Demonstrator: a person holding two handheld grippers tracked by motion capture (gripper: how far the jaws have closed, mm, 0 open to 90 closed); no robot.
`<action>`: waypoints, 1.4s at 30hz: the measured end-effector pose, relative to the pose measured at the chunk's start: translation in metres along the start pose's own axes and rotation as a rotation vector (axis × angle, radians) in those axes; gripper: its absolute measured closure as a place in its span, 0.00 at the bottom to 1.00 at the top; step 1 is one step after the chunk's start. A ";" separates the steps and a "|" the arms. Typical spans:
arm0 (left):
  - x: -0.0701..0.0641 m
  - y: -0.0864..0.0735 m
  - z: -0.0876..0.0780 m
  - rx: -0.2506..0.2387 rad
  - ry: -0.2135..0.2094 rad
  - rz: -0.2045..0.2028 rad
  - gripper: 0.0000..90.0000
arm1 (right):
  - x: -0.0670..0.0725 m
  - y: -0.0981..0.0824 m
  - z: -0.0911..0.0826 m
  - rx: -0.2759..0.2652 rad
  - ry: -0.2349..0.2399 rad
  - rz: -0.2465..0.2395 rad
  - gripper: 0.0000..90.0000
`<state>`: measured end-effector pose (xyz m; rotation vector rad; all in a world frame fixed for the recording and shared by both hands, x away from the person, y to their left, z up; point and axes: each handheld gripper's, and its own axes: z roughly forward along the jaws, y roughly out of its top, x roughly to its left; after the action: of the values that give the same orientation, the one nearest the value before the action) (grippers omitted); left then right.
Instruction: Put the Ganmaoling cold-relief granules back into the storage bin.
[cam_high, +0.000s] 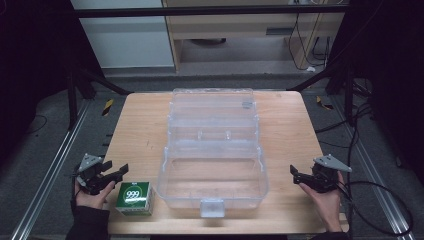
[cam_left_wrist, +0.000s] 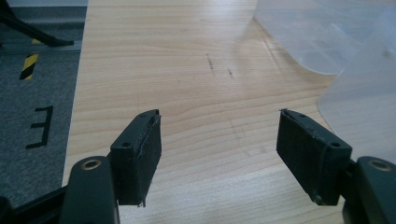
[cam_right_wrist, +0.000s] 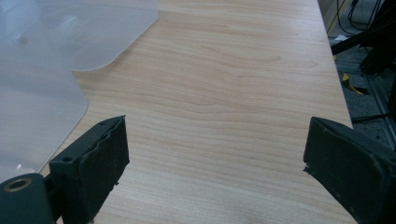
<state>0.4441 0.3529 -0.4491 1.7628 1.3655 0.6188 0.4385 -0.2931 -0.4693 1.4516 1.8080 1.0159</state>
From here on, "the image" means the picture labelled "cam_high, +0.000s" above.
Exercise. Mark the black curtain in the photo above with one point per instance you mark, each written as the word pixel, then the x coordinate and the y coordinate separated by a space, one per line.
pixel 390 66
pixel 33 66

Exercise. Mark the person's left hand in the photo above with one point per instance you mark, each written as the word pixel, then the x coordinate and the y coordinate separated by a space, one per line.
pixel 93 199

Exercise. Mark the aluminium floor rail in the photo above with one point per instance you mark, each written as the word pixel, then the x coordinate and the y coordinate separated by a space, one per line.
pixel 50 173
pixel 376 180

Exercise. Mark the light wooden desk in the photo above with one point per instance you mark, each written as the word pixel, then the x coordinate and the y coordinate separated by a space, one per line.
pixel 246 30

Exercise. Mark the person's right hand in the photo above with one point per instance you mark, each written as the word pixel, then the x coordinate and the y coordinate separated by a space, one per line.
pixel 326 206

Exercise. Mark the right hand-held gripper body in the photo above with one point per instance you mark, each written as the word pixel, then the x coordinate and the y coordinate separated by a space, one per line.
pixel 325 175

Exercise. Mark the green and white medicine box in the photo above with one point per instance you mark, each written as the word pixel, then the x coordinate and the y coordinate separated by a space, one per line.
pixel 133 198

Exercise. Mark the clear plastic storage box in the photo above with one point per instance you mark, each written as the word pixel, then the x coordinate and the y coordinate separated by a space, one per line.
pixel 213 160

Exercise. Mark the yellow and black tape strip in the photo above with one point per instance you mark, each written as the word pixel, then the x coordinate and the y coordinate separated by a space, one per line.
pixel 324 104
pixel 107 107

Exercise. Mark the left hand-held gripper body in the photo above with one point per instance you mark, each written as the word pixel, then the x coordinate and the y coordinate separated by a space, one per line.
pixel 89 173

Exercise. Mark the white cabinet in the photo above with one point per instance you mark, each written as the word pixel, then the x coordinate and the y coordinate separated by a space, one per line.
pixel 126 36

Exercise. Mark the black horizontal bar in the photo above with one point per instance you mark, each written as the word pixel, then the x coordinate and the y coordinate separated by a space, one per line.
pixel 206 12

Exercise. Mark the black metal stand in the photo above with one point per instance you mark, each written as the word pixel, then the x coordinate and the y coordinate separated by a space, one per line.
pixel 346 90
pixel 75 96

